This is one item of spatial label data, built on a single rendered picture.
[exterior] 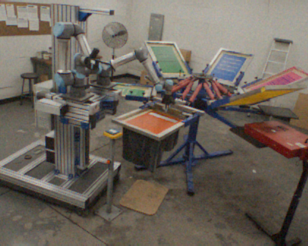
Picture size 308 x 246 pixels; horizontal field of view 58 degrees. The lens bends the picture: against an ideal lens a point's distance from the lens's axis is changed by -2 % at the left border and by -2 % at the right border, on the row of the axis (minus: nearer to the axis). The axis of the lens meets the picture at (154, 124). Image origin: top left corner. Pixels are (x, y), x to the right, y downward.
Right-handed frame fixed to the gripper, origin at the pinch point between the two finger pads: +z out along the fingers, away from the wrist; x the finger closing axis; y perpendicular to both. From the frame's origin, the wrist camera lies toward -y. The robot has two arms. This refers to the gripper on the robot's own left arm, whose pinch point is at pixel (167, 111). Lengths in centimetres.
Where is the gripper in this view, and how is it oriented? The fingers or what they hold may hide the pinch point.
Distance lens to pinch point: 321.6
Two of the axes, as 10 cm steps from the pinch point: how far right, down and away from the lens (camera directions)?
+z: -1.1, 9.2, 3.8
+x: -5.5, 2.7, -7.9
